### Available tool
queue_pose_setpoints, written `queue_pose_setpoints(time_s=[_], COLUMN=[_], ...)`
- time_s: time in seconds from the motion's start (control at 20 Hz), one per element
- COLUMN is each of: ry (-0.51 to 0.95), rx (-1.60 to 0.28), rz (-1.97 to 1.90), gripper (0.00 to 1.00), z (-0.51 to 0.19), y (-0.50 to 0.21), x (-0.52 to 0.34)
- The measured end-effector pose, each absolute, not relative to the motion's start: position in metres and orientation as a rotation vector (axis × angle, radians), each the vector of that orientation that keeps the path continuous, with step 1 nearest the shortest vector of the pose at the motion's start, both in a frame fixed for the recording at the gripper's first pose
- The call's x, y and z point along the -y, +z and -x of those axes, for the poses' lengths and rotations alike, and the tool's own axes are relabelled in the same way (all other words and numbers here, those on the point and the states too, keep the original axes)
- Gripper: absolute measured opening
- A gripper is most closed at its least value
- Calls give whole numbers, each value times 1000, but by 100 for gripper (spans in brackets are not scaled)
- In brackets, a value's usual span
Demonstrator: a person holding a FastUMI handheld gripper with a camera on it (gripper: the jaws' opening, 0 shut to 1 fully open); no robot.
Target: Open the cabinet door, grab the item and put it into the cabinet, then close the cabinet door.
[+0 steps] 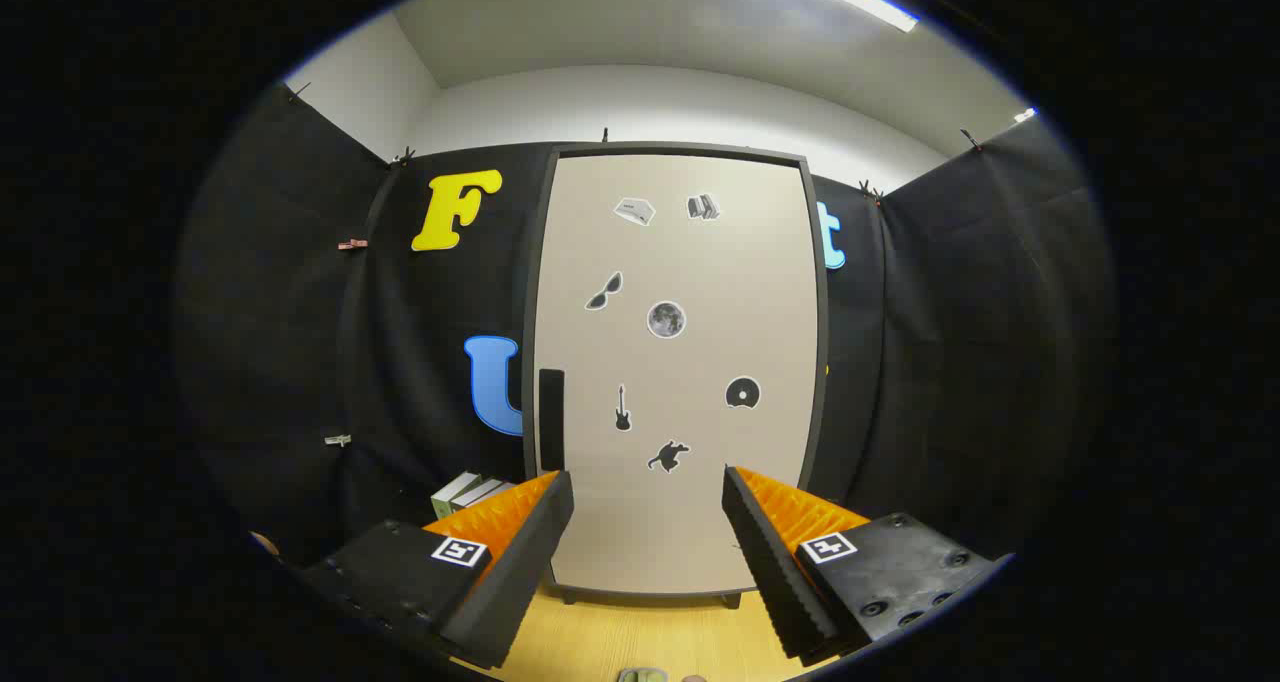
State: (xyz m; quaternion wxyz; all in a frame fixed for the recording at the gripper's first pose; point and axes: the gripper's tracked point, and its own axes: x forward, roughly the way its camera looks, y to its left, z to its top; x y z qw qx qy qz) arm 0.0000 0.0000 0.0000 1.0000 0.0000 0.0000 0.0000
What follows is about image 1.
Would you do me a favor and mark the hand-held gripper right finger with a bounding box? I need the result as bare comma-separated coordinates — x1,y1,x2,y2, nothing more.
722,465,1011,668

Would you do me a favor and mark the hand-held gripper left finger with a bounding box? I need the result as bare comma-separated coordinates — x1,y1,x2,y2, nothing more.
298,470,576,671

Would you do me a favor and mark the black door handle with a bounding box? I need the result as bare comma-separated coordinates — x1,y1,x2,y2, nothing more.
539,368,566,473

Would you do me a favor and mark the black backdrop cloth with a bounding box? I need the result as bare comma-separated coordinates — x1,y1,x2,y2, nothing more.
172,82,1116,583

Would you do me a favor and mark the grey cabinet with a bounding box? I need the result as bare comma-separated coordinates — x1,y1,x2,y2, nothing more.
522,142,831,608

